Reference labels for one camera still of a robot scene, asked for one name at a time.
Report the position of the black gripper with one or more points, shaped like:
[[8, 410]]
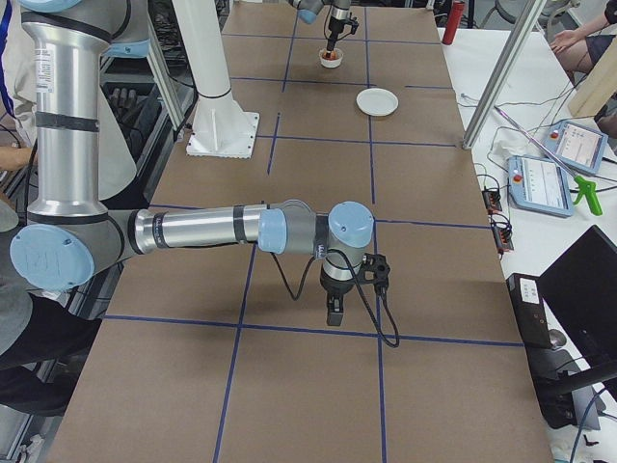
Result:
[[336, 288], [335, 20]]

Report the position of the red yellow apple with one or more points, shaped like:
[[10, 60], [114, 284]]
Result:
[[329, 56]]

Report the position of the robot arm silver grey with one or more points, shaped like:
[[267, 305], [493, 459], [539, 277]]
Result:
[[308, 11], [71, 235]]

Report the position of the white bowl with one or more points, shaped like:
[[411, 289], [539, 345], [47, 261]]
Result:
[[334, 64]]

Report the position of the white round plate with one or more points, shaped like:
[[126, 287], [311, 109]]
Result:
[[377, 102]]

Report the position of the red cylinder bottle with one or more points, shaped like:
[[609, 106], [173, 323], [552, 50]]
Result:
[[453, 21]]

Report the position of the black box device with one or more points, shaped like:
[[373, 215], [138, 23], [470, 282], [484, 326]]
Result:
[[529, 310]]

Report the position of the white tissue pack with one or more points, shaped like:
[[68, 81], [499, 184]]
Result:
[[507, 142]]

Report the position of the near teach pendant tablet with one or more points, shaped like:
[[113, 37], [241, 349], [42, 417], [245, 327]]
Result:
[[539, 185]]

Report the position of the teach pendant tablet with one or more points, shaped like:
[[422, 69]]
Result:
[[539, 185], [579, 146]]

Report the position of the black laptop computer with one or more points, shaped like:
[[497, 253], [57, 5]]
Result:
[[580, 290]]

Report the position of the far teach pendant tablet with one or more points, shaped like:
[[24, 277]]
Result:
[[579, 146]]

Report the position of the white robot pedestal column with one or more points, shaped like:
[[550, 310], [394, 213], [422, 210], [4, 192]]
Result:
[[220, 126]]

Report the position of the aluminium frame post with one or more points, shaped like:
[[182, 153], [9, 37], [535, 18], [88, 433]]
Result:
[[506, 60]]

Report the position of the grabber reacher tool green handle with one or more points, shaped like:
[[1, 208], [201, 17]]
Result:
[[586, 187]]

